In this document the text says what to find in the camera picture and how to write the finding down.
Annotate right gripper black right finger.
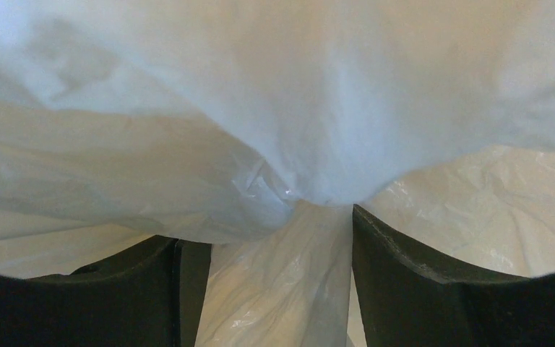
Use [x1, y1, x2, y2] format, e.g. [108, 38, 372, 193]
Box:
[352, 206, 555, 346]

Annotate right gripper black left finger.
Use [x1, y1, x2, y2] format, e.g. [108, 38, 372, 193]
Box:
[0, 236, 211, 346]

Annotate light blue plastic trash bag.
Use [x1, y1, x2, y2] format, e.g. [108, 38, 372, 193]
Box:
[0, 1, 555, 346]

